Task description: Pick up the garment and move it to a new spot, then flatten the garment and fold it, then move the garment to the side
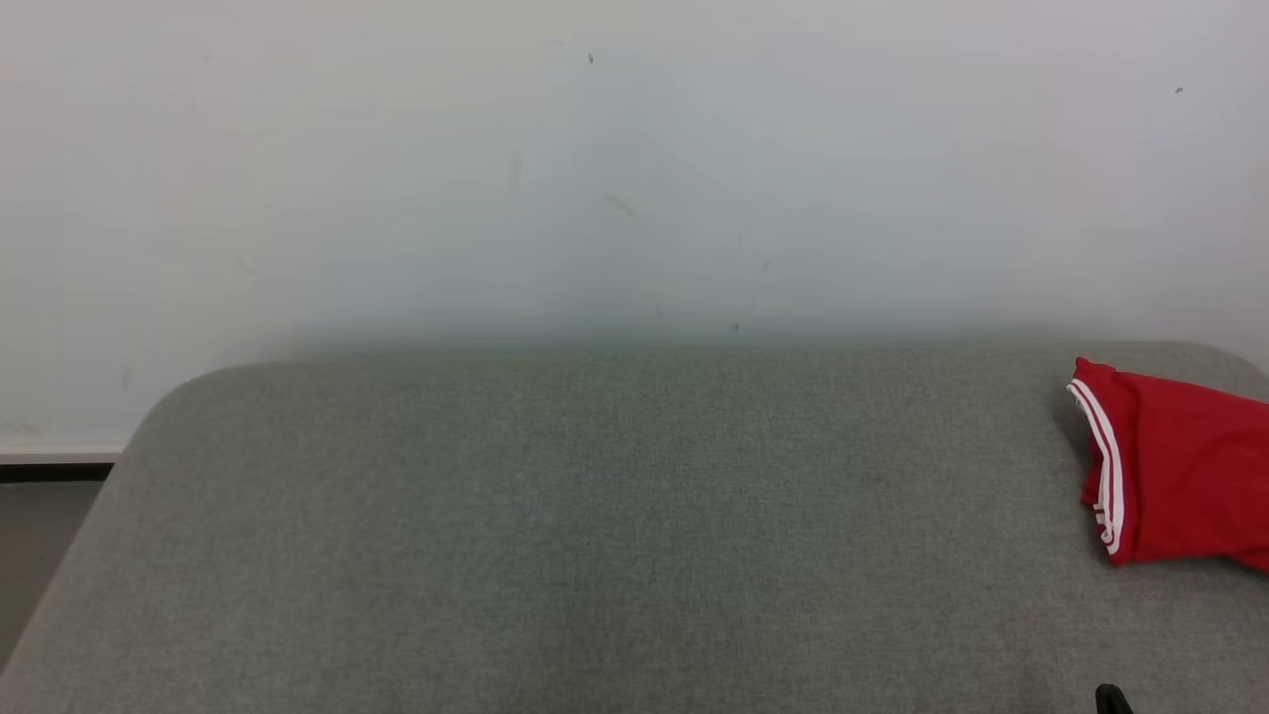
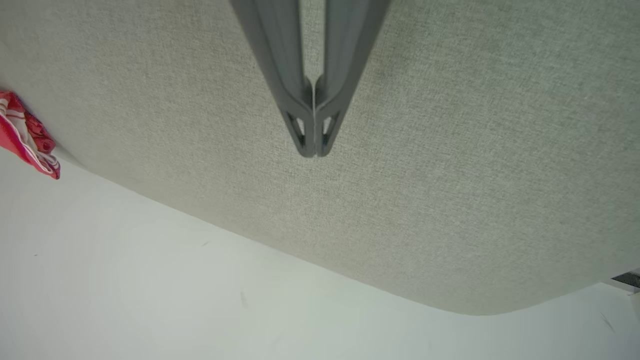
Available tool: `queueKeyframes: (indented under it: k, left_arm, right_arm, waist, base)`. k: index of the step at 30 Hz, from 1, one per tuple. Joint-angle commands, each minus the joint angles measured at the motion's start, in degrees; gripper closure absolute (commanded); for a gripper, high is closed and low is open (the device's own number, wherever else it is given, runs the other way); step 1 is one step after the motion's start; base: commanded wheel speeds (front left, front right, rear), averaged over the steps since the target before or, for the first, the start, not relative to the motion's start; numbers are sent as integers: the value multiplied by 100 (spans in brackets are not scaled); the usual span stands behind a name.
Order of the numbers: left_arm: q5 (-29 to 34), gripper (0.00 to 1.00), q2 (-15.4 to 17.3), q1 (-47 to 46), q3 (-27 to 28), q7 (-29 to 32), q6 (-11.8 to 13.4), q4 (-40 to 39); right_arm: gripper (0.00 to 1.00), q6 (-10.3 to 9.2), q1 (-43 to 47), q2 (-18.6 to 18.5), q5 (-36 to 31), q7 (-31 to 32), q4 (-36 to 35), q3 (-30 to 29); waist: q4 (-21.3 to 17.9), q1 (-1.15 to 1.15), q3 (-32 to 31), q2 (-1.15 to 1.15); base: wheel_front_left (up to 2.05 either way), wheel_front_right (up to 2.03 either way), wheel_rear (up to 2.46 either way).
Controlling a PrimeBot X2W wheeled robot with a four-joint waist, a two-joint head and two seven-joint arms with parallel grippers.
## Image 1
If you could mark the white wall baseboard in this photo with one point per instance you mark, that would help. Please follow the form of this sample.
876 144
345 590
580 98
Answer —
50 454

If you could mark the red white basketball jersey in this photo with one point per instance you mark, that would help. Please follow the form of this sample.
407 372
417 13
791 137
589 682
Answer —
1190 466

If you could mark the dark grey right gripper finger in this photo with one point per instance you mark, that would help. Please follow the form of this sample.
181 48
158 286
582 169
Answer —
1111 700

